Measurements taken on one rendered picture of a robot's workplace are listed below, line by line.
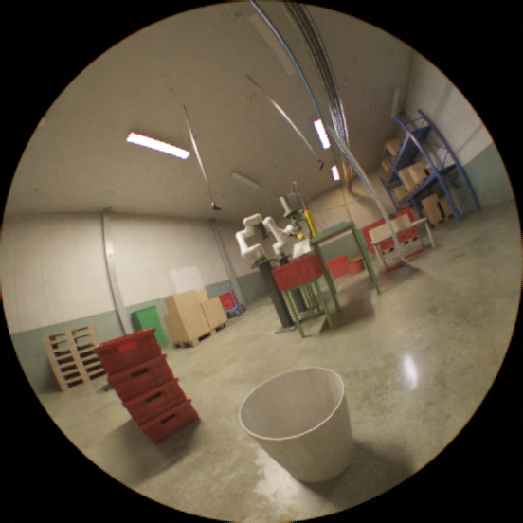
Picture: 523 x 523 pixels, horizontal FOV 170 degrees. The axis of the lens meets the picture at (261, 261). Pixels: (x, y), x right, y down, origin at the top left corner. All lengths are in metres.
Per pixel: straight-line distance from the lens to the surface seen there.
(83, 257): 5.44
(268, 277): 2.23
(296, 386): 0.69
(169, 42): 3.52
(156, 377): 1.16
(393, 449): 0.78
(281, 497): 0.78
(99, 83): 3.75
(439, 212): 7.51
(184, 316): 3.42
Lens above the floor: 0.70
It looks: 6 degrees up
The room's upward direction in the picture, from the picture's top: 22 degrees counter-clockwise
